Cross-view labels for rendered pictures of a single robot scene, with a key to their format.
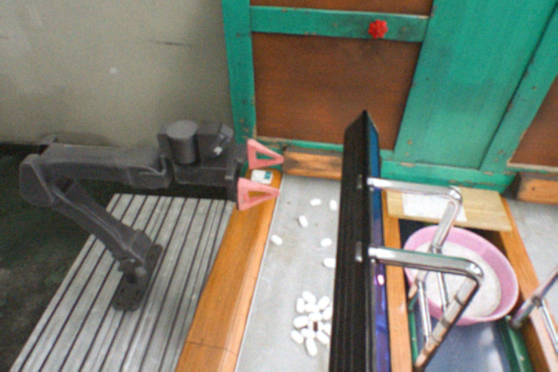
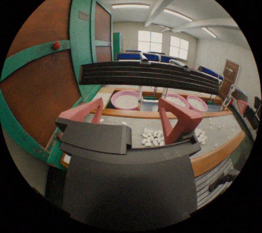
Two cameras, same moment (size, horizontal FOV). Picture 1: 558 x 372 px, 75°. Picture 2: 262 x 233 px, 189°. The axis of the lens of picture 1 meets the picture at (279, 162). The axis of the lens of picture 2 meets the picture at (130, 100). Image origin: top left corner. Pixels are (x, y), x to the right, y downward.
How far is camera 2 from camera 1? 0.68 m
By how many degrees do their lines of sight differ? 70
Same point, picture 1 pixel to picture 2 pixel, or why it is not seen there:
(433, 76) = (77, 60)
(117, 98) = not seen: outside the picture
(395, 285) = (135, 112)
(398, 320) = (147, 112)
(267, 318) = not seen: hidden behind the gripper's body
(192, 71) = (16, 162)
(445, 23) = (74, 41)
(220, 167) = (189, 175)
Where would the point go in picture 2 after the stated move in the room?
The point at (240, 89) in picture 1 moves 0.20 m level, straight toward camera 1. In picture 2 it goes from (16, 133) to (38, 143)
